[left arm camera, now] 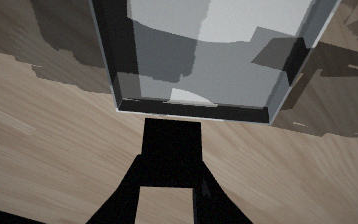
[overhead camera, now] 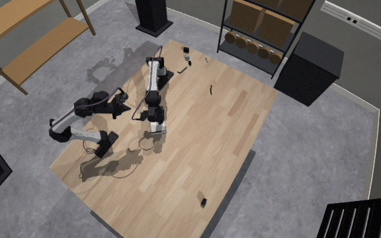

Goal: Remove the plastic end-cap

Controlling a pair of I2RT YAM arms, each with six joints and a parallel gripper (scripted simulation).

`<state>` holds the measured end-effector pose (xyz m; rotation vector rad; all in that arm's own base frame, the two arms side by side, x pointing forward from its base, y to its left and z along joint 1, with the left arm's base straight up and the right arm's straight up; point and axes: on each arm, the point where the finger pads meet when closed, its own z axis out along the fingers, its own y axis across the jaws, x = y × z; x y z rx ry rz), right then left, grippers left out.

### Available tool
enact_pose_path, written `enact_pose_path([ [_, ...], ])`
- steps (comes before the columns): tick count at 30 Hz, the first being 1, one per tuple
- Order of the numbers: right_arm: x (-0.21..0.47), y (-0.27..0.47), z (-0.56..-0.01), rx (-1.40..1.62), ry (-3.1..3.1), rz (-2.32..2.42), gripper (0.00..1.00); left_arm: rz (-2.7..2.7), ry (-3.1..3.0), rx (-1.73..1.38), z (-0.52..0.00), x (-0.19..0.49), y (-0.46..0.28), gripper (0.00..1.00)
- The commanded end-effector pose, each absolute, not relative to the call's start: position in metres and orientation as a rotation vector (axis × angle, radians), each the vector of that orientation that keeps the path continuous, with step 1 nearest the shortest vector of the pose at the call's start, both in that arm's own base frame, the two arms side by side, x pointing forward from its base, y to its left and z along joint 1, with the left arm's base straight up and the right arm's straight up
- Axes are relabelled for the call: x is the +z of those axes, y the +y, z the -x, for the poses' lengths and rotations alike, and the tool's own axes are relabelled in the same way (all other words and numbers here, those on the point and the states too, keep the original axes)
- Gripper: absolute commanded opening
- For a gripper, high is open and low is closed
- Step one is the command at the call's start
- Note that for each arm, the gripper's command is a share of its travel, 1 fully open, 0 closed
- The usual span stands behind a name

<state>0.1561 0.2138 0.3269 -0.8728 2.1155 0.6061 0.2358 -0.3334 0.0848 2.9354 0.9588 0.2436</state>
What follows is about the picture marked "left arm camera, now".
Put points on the grey rectangular tray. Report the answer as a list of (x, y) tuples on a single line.
[(222, 60)]

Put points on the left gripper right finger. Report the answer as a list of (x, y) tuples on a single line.
[(212, 206)]

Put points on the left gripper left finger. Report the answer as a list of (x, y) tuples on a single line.
[(121, 206)]

